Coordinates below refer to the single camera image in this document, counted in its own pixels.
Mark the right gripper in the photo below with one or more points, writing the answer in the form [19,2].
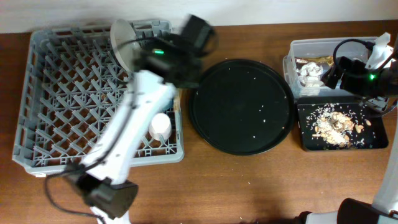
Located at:
[352,68]

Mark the gold snack wrapper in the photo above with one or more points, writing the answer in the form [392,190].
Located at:
[324,59]

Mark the white tissue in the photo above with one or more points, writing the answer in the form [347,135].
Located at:
[309,76]

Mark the food scraps and rice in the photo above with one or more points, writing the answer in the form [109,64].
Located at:
[337,128]

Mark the grey round plate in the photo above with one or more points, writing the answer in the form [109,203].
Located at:
[124,43]

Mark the pink plastic cup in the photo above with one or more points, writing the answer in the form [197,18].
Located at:
[160,127]

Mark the blue plastic cup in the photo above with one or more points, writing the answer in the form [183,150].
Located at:
[168,106]

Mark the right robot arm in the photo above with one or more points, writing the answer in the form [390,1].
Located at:
[382,210]

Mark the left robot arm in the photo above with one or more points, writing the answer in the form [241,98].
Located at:
[101,178]

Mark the grey dishwasher rack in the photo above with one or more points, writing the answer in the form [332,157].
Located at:
[72,86]

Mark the clear plastic bin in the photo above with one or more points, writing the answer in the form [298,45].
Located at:
[311,48]

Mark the black rectangular tray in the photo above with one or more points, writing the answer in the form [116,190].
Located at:
[374,137]

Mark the round black tray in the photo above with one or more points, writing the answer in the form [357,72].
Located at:
[242,107]

